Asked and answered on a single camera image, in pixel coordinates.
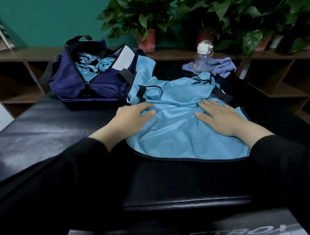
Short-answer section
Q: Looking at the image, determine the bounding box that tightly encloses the person's right hand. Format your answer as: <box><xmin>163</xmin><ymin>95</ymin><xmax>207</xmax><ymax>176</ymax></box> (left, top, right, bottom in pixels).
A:
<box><xmin>195</xmin><ymin>100</ymin><xmax>253</xmax><ymax>138</ymax></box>

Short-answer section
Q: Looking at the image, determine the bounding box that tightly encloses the person's left hand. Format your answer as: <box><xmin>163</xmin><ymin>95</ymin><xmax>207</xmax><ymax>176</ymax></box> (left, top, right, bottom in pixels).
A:
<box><xmin>99</xmin><ymin>102</ymin><xmax>157</xmax><ymax>143</ymax></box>

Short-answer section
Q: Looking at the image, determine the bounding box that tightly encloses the purple cloth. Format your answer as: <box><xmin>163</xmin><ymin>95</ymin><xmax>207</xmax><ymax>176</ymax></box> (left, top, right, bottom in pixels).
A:
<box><xmin>182</xmin><ymin>57</ymin><xmax>237</xmax><ymax>78</ymax></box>

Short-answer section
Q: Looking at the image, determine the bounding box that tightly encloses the clear bottle silver cap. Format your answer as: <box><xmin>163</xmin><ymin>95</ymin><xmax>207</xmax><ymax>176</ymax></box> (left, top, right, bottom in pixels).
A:
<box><xmin>192</xmin><ymin>40</ymin><xmax>214</xmax><ymax>74</ymax></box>

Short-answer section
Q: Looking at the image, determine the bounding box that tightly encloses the navy blue bag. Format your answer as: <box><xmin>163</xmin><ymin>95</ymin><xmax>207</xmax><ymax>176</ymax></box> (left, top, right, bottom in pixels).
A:
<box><xmin>41</xmin><ymin>35</ymin><xmax>146</xmax><ymax>103</ymax></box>

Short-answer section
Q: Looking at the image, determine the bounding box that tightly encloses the person's right forearm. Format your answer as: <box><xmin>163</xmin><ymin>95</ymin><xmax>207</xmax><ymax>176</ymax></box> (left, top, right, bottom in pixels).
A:
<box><xmin>237</xmin><ymin>123</ymin><xmax>310</xmax><ymax>230</ymax></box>

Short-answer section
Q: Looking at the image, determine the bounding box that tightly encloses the person's left forearm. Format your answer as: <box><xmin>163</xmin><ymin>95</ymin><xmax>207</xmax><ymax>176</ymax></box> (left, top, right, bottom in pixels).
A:
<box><xmin>0</xmin><ymin>131</ymin><xmax>124</xmax><ymax>228</ymax></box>

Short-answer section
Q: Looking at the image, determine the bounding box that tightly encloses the black leather bench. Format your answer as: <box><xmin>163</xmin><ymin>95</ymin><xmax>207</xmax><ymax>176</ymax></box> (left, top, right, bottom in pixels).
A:
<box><xmin>0</xmin><ymin>68</ymin><xmax>310</xmax><ymax>235</ymax></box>

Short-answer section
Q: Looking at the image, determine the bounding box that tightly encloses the green plant in red pot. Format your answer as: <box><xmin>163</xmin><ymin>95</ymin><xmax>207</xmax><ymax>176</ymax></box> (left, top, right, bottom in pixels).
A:
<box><xmin>97</xmin><ymin>0</ymin><xmax>173</xmax><ymax>53</ymax></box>
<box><xmin>174</xmin><ymin>0</ymin><xmax>243</xmax><ymax>47</ymax></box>

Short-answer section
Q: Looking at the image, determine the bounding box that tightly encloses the wooden shelf cabinet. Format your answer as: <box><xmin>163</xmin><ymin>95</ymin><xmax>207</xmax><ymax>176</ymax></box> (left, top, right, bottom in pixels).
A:
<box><xmin>0</xmin><ymin>46</ymin><xmax>310</xmax><ymax>124</ymax></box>

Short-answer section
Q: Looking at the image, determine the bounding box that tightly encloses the green plant in white pot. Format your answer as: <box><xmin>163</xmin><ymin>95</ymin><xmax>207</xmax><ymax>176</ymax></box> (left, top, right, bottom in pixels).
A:
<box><xmin>241</xmin><ymin>0</ymin><xmax>310</xmax><ymax>56</ymax></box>

